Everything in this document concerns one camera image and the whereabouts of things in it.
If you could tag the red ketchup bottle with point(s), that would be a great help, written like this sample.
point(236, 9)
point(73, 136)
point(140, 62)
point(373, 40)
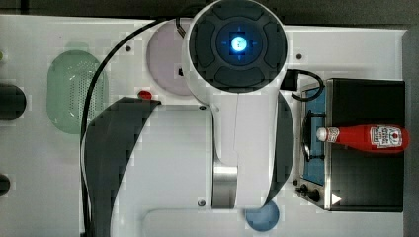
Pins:
point(374, 138)

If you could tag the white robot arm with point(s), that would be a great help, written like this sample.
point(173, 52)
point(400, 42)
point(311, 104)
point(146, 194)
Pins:
point(224, 151)

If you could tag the small red tomato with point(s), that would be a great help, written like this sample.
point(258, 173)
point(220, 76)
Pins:
point(145, 95)

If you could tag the lilac round plate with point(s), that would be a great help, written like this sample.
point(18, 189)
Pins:
point(164, 59)

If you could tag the blue bowl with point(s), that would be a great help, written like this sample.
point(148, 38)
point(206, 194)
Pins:
point(264, 218)

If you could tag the black cylinder cup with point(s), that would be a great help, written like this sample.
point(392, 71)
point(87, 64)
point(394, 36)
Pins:
point(12, 102)

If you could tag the black oven door handle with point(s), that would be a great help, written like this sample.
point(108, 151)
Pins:
point(306, 136)

